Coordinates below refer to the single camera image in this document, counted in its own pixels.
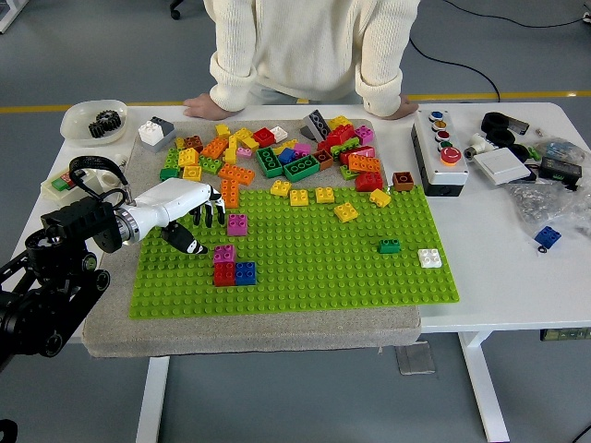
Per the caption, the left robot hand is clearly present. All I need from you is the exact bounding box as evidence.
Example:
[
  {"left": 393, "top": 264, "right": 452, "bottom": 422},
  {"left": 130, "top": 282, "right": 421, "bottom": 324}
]
[{"left": 133, "top": 178, "right": 227, "bottom": 257}]

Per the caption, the person's right hand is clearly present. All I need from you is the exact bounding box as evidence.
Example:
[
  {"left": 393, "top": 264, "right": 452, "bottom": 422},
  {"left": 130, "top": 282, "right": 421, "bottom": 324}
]
[{"left": 183, "top": 92, "right": 231, "bottom": 120}]

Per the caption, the person's left hand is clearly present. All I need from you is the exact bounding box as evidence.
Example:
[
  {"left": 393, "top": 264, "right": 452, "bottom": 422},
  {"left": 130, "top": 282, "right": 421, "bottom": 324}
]
[{"left": 379, "top": 93, "right": 420, "bottom": 121}]

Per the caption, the red building brick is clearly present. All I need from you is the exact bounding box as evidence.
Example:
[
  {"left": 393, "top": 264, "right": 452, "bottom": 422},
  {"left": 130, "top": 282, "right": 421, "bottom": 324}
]
[
  {"left": 354, "top": 172, "right": 383, "bottom": 193},
  {"left": 339, "top": 145, "right": 376, "bottom": 165},
  {"left": 322, "top": 125, "right": 359, "bottom": 147},
  {"left": 212, "top": 261, "right": 237, "bottom": 288}
]

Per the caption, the green studded baseplate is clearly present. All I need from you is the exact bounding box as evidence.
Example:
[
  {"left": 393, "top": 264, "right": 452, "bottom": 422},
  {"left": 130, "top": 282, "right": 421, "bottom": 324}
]
[{"left": 127, "top": 186, "right": 462, "bottom": 320}]

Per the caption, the orange building brick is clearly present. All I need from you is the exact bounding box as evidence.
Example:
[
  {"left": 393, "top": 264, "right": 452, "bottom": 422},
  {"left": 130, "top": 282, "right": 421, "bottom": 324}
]
[
  {"left": 347, "top": 154, "right": 382, "bottom": 174},
  {"left": 219, "top": 178, "right": 241, "bottom": 210},
  {"left": 201, "top": 137, "right": 230, "bottom": 159}
]

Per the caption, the grey building brick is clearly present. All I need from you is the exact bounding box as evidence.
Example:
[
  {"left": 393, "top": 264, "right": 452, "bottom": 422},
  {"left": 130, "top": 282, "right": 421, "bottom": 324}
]
[{"left": 138, "top": 115, "right": 176, "bottom": 153}]

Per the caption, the tall white brick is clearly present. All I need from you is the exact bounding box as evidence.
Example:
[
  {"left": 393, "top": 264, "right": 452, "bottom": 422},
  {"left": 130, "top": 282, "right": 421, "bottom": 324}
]
[{"left": 138, "top": 120, "right": 163, "bottom": 144}]

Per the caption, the long orange brick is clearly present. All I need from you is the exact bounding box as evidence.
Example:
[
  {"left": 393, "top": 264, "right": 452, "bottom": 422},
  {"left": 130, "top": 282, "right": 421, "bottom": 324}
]
[{"left": 216, "top": 164, "right": 256, "bottom": 186}]

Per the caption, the upturned red brick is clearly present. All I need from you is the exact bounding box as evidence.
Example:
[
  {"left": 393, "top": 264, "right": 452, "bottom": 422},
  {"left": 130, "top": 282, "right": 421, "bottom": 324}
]
[{"left": 252, "top": 127, "right": 277, "bottom": 148}]

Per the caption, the upturned dark green brick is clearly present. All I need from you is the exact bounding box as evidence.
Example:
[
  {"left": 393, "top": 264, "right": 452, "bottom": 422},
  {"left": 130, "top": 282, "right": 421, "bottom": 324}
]
[
  {"left": 283, "top": 154, "right": 322, "bottom": 181},
  {"left": 256, "top": 146, "right": 283, "bottom": 179}
]

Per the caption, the grey long brick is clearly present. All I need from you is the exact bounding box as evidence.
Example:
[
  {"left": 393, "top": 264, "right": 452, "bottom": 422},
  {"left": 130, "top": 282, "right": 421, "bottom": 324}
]
[{"left": 299, "top": 109, "right": 332, "bottom": 142}]

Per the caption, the white push-button control box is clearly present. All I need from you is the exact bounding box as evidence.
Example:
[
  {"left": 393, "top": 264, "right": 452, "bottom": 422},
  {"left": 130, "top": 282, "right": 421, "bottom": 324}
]
[{"left": 410, "top": 109, "right": 471, "bottom": 198}]

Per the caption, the white pipe fitting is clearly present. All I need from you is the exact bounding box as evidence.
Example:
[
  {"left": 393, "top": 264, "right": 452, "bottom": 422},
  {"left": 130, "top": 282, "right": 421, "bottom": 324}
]
[
  {"left": 94, "top": 154, "right": 129, "bottom": 186},
  {"left": 464, "top": 132, "right": 498, "bottom": 161}
]

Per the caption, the person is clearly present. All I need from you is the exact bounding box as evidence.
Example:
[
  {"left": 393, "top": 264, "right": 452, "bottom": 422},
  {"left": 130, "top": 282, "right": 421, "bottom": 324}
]
[{"left": 202, "top": 0, "right": 421, "bottom": 119}]

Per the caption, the white plastic bowl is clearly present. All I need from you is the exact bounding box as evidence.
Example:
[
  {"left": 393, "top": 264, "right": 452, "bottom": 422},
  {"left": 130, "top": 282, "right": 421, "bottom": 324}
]
[{"left": 59, "top": 99, "right": 129, "bottom": 148}]

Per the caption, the clear bag with blue parts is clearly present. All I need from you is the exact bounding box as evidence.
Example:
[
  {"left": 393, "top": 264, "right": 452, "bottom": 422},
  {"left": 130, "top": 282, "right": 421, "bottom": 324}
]
[{"left": 530, "top": 136, "right": 591, "bottom": 167}]

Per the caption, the black power adapter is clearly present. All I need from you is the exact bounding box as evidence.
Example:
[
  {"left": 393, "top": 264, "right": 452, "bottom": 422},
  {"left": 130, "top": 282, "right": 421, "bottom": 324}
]
[{"left": 537, "top": 156, "right": 584, "bottom": 186}]

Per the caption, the clear bag of screws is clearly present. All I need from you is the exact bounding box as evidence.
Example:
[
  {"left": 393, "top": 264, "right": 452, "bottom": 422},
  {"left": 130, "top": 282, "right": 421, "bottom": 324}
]
[{"left": 505, "top": 177, "right": 591, "bottom": 239}]

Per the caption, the grey-brown mat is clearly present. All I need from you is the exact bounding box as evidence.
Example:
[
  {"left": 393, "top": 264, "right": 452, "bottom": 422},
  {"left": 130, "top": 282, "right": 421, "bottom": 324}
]
[{"left": 81, "top": 118, "right": 424, "bottom": 360}]

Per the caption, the white table leg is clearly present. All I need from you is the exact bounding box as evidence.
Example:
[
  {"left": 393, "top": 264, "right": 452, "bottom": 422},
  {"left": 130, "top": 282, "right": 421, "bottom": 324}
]
[
  {"left": 458, "top": 330, "right": 512, "bottom": 443},
  {"left": 135, "top": 355, "right": 171, "bottom": 443}
]

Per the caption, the table height controller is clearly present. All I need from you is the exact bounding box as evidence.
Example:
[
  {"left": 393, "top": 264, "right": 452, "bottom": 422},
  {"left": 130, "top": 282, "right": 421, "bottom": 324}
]
[{"left": 539, "top": 327, "right": 591, "bottom": 342}]

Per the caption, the black floor cable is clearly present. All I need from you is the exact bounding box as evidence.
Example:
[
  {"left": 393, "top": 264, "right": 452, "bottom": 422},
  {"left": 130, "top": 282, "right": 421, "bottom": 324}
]
[
  {"left": 408, "top": 35, "right": 502, "bottom": 103},
  {"left": 447, "top": 0, "right": 591, "bottom": 29}
]

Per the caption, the white wall switch plate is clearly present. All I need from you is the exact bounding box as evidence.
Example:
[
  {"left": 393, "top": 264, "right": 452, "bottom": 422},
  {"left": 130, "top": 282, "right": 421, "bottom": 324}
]
[{"left": 473, "top": 146, "right": 533, "bottom": 187}]

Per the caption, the white red-green switch box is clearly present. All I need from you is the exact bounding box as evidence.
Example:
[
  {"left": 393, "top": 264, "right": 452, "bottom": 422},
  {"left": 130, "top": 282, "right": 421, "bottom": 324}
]
[{"left": 40, "top": 165, "right": 103, "bottom": 200}]

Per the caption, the white furniture frame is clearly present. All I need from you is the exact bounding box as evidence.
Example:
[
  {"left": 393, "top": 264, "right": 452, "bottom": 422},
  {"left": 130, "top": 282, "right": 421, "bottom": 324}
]
[{"left": 0, "top": 0, "right": 22, "bottom": 34}]

